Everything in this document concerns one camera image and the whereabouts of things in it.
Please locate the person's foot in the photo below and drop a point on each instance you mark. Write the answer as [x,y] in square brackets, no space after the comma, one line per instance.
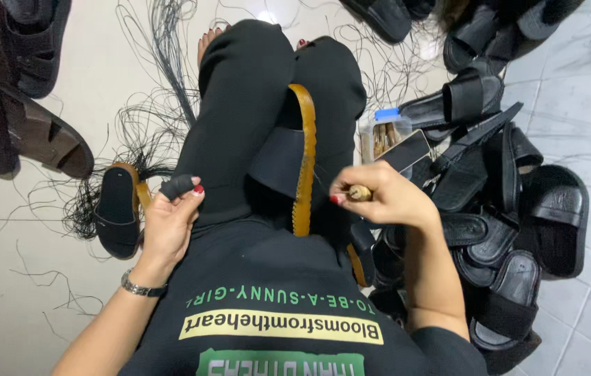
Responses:
[301,44]
[206,44]

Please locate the person's right hand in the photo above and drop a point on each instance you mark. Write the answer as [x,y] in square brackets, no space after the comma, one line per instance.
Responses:
[394,201]

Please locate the black sandal with tan sole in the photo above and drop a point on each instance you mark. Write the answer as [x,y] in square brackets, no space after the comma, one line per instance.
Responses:
[362,253]
[285,162]
[116,214]

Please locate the clear container with blue lid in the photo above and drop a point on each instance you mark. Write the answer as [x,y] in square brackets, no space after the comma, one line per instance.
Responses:
[384,137]

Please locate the person's right foot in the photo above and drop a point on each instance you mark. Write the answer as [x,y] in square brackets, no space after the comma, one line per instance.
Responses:
[301,44]

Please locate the black smartphone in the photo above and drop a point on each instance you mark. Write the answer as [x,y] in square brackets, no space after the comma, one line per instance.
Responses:
[404,152]

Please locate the black finger guard wrap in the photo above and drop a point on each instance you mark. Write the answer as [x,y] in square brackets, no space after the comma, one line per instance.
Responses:
[176,187]

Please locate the pile of black sandals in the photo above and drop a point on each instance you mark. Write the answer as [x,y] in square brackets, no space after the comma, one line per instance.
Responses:
[499,209]

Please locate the black slide sandal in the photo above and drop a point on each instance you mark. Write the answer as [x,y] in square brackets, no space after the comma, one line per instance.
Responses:
[379,18]

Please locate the person's left foot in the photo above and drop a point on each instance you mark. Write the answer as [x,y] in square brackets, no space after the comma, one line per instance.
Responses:
[206,44]

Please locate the person's left hand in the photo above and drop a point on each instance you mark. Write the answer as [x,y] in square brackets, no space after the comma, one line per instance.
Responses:
[167,235]

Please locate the person's black printed shirt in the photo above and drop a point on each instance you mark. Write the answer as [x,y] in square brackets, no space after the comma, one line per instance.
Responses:
[274,313]

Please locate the person's black trousers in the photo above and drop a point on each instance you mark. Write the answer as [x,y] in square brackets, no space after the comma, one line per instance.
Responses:
[243,120]

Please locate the bundle of black threads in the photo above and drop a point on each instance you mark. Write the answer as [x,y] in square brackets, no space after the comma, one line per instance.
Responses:
[170,78]

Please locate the pile of brown sandals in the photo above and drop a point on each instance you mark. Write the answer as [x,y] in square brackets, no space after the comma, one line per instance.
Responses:
[18,94]

